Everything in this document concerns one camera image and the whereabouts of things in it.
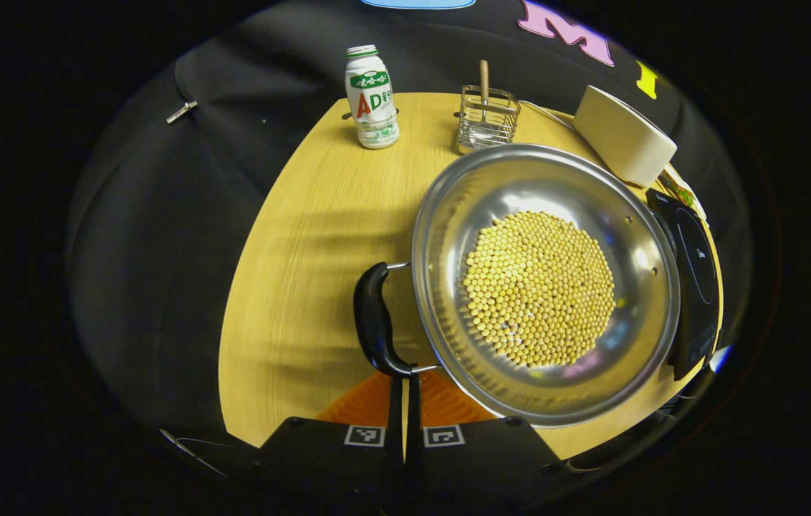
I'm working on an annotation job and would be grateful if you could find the black induction cooktop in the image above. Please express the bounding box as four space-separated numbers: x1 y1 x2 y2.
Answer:
646 188 721 382

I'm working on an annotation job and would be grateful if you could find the pile of yellow soybeans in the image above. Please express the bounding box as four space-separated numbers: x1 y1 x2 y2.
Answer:
461 210 616 368

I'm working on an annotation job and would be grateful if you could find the white toaster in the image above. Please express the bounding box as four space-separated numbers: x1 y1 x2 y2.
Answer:
572 85 678 188

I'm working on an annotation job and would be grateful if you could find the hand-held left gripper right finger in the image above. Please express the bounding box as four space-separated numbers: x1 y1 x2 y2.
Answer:
405 369 571 502

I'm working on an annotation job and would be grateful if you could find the white drink bottle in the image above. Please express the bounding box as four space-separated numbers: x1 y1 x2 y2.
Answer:
345 44 400 150

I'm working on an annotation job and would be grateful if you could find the wire mesh utensil holder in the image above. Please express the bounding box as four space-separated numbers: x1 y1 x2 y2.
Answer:
456 85 521 155

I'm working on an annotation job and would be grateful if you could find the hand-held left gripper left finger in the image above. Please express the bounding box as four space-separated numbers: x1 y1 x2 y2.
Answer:
255 369 405 502

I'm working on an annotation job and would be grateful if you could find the steel pot with black handles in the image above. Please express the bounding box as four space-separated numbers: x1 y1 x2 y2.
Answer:
353 143 682 429

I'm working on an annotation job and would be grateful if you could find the white power cable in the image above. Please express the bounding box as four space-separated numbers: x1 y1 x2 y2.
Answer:
520 100 578 131

